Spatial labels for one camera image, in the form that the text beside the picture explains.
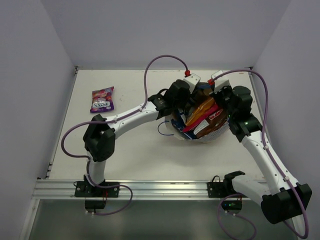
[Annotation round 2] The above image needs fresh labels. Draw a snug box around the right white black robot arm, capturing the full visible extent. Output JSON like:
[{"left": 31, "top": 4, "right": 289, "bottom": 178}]
[{"left": 212, "top": 85, "right": 312, "bottom": 224}]

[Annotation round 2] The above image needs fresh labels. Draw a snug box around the blue white snack packet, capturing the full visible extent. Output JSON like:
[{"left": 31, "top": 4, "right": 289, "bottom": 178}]
[{"left": 170, "top": 109, "right": 197, "bottom": 140}]

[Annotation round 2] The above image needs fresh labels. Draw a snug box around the blue Doritos chip bag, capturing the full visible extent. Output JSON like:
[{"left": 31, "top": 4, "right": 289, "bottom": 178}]
[{"left": 173, "top": 86, "right": 203, "bottom": 117}]

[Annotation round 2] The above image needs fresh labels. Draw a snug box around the orange snack packet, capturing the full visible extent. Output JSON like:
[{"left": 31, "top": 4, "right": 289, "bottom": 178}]
[{"left": 185, "top": 97, "right": 215, "bottom": 127}]

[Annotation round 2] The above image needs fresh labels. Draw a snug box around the blue checkered paper bag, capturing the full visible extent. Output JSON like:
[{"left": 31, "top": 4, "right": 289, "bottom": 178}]
[{"left": 157, "top": 79, "right": 230, "bottom": 145}]

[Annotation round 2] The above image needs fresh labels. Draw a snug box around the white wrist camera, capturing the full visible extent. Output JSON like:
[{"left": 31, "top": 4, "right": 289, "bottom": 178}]
[
  {"left": 207, "top": 70, "right": 231, "bottom": 94},
  {"left": 183, "top": 73, "right": 201, "bottom": 94}
]

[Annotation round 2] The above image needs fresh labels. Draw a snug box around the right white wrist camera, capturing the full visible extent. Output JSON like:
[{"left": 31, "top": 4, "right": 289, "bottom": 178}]
[{"left": 207, "top": 70, "right": 231, "bottom": 94}]

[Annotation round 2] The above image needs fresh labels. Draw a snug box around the aluminium mounting rail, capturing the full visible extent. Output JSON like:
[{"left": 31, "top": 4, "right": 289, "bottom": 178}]
[{"left": 32, "top": 180, "right": 266, "bottom": 201}]

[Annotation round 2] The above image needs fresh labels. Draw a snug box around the purple cable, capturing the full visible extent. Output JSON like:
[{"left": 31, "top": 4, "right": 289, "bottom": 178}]
[
  {"left": 60, "top": 54, "right": 192, "bottom": 161},
  {"left": 216, "top": 68, "right": 311, "bottom": 240}
]

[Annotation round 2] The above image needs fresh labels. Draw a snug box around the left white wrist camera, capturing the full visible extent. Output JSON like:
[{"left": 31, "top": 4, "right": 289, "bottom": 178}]
[{"left": 183, "top": 73, "right": 201, "bottom": 94}]

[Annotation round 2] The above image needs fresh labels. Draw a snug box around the pink snack packet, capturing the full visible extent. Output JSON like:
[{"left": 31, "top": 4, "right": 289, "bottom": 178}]
[{"left": 182, "top": 103, "right": 219, "bottom": 133}]

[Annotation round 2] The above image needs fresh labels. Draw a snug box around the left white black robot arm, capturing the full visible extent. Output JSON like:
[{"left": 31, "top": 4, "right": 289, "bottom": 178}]
[{"left": 83, "top": 75, "right": 201, "bottom": 197}]

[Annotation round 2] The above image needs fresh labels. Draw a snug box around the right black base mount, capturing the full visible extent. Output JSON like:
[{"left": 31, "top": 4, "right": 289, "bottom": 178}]
[{"left": 206, "top": 174, "right": 243, "bottom": 214}]

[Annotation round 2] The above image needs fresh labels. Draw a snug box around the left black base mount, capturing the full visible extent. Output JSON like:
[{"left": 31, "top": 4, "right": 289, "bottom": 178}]
[{"left": 73, "top": 180, "right": 120, "bottom": 212}]

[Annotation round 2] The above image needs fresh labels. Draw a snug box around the purple Fox's candy bag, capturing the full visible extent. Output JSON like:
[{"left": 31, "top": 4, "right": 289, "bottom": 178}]
[{"left": 90, "top": 86, "right": 115, "bottom": 114}]

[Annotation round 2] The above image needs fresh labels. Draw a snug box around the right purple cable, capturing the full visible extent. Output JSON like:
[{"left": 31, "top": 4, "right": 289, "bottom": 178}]
[{"left": 216, "top": 68, "right": 311, "bottom": 240}]

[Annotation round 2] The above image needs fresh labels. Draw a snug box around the brown chocolate snack packet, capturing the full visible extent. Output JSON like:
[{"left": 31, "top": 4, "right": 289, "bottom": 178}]
[{"left": 193, "top": 109, "right": 227, "bottom": 139}]

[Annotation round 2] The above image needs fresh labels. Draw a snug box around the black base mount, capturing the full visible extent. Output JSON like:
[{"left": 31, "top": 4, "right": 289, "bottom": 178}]
[
  {"left": 73, "top": 180, "right": 120, "bottom": 212},
  {"left": 206, "top": 174, "right": 243, "bottom": 214}
]

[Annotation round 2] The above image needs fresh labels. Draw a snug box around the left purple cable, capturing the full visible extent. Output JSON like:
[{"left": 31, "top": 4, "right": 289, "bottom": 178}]
[{"left": 60, "top": 54, "right": 192, "bottom": 161}]

